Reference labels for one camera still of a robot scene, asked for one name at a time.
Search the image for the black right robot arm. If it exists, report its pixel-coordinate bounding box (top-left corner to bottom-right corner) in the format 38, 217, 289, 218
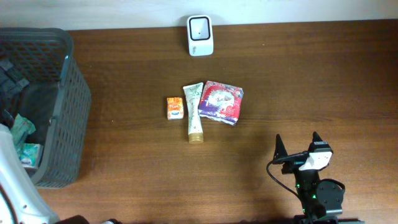
266, 132, 363, 224

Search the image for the white barcode scanner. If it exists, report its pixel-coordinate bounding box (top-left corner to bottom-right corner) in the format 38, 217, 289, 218
187, 15, 214, 57

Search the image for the red purple tissue pack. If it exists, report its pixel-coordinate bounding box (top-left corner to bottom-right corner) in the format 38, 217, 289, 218
198, 81, 244, 126

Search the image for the grey plastic basket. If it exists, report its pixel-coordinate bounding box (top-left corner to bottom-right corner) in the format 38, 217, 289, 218
1, 28, 91, 189

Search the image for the white Pantene tube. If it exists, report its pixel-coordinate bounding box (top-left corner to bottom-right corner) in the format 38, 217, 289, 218
183, 82, 204, 144

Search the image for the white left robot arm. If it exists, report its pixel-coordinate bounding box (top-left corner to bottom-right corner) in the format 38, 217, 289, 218
1, 56, 91, 223

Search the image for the green wipes pack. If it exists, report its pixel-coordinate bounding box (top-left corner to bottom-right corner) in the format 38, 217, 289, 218
11, 114, 36, 156

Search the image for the orange tissue pack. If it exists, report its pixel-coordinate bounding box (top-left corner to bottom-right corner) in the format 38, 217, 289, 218
167, 97, 184, 120

